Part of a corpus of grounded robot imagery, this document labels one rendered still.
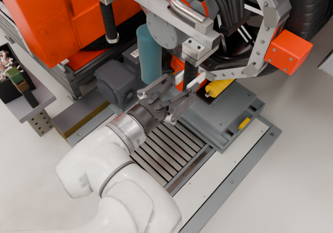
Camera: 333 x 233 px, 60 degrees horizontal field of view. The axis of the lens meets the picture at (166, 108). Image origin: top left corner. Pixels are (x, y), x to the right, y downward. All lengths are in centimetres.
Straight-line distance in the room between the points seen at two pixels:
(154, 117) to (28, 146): 116
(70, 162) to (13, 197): 106
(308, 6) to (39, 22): 87
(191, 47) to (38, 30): 65
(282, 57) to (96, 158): 55
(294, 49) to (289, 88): 112
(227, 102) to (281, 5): 78
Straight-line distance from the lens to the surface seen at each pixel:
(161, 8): 74
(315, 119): 188
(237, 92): 155
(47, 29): 119
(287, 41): 86
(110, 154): 62
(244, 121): 151
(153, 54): 107
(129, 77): 134
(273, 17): 80
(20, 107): 132
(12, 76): 114
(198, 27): 68
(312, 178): 170
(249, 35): 102
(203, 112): 145
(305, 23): 88
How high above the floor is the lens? 143
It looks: 57 degrees down
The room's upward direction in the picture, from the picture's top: straight up
